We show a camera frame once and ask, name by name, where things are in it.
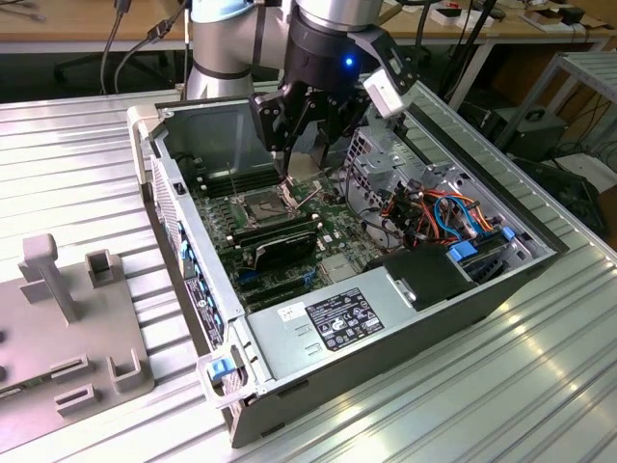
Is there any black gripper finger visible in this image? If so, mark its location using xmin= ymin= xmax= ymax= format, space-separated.
xmin=250 ymin=91 xmax=309 ymax=187
xmin=312 ymin=90 xmax=372 ymax=165

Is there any silver CPU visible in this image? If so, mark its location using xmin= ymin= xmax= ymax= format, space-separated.
xmin=289 ymin=150 xmax=324 ymax=185

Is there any metal socket cover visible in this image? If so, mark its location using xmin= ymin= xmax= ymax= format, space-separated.
xmin=281 ymin=180 xmax=325 ymax=210

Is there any CPU socket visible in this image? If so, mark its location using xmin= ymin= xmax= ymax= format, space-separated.
xmin=239 ymin=188 xmax=293 ymax=229

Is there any silver drive cage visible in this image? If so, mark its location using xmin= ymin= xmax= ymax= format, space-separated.
xmin=342 ymin=118 xmax=467 ymax=232

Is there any green motherboard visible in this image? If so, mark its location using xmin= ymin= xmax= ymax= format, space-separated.
xmin=185 ymin=152 xmax=387 ymax=314

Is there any black graphics card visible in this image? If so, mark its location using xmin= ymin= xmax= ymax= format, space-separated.
xmin=251 ymin=230 xmax=320 ymax=272

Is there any white cardboard box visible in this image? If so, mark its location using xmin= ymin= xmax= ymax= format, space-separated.
xmin=430 ymin=7 xmax=496 ymax=29

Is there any blue card retainer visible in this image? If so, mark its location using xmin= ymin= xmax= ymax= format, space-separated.
xmin=176 ymin=219 xmax=192 ymax=277

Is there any silver chipset heatsink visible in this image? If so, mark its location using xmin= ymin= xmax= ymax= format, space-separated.
xmin=320 ymin=254 xmax=359 ymax=285

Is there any wooden desk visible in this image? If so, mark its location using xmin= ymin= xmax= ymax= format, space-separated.
xmin=0 ymin=0 xmax=617 ymax=55

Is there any blue disk carrier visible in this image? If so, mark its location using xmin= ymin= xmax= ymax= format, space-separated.
xmin=445 ymin=242 xmax=479 ymax=265

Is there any brown cardboard box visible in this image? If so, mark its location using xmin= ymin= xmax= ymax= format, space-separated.
xmin=522 ymin=7 xmax=565 ymax=31

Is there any silver power supply unit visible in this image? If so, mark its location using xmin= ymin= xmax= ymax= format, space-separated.
xmin=244 ymin=268 xmax=421 ymax=383

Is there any black mesh panel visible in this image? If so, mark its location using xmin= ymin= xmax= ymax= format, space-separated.
xmin=510 ymin=156 xmax=609 ymax=235

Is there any blue case latch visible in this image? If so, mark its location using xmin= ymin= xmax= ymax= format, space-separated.
xmin=204 ymin=357 xmax=233 ymax=383

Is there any grey open PC case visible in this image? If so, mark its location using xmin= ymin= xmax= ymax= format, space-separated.
xmin=125 ymin=84 xmax=571 ymax=449

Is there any grey parts rack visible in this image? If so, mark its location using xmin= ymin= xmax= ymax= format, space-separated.
xmin=0 ymin=233 xmax=156 ymax=428

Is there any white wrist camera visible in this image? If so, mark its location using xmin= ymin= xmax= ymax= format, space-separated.
xmin=362 ymin=67 xmax=407 ymax=121

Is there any black camera bracket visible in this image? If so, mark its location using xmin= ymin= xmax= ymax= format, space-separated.
xmin=354 ymin=26 xmax=416 ymax=105

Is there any orange wire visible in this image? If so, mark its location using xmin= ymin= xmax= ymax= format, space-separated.
xmin=379 ymin=190 xmax=438 ymax=246

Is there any blue wire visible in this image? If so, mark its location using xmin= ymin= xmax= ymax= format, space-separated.
xmin=432 ymin=193 xmax=478 ymax=242

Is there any thin grey cable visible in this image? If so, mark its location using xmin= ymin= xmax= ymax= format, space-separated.
xmin=99 ymin=0 xmax=190 ymax=95

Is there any grey metal frame table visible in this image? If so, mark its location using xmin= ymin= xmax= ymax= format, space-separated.
xmin=496 ymin=50 xmax=617 ymax=156

